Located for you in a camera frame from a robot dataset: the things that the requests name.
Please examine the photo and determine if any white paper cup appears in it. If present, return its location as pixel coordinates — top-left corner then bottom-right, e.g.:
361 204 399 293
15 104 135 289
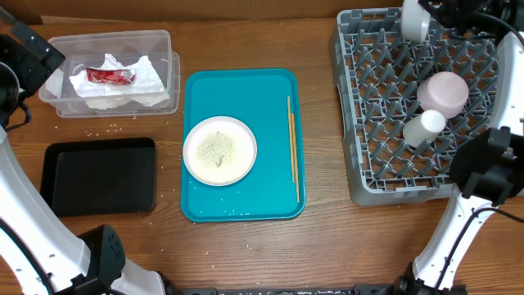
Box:
403 110 446 147

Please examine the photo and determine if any grey bowl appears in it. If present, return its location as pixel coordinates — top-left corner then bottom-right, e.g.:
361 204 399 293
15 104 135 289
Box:
400 0 430 43

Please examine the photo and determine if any white napkin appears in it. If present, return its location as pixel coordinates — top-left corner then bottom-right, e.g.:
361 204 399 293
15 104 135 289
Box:
69 53 169 110

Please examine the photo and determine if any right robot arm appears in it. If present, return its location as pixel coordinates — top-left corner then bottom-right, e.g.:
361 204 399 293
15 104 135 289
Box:
388 0 523 294

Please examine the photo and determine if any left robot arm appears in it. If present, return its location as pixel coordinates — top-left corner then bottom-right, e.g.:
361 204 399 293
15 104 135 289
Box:
1 10 179 294

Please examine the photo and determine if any white plate with rice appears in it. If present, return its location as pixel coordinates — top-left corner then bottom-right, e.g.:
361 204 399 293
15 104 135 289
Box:
183 116 257 187

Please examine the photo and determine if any red snack wrapper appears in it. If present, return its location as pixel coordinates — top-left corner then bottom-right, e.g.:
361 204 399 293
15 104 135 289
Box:
86 68 136 86

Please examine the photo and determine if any small pink bowl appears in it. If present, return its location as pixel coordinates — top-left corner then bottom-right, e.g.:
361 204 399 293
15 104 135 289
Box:
417 71 469 119

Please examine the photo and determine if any grey dishwasher rack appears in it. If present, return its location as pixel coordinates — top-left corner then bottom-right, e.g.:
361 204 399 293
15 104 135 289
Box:
330 7 523 206

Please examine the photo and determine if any black plastic tray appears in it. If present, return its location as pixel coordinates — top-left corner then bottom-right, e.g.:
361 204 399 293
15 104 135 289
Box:
40 137 156 217

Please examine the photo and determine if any clear plastic bin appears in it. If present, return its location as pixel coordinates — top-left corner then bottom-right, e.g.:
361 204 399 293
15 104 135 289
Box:
38 29 180 118

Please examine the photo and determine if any wooden chopstick left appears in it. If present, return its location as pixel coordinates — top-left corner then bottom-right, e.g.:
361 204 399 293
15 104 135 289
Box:
287 96 295 183

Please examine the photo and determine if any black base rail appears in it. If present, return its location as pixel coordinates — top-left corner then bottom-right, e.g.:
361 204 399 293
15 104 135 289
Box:
179 284 393 295

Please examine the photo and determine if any teal plastic tray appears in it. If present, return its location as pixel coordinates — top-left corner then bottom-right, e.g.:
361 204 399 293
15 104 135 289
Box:
180 68 306 222

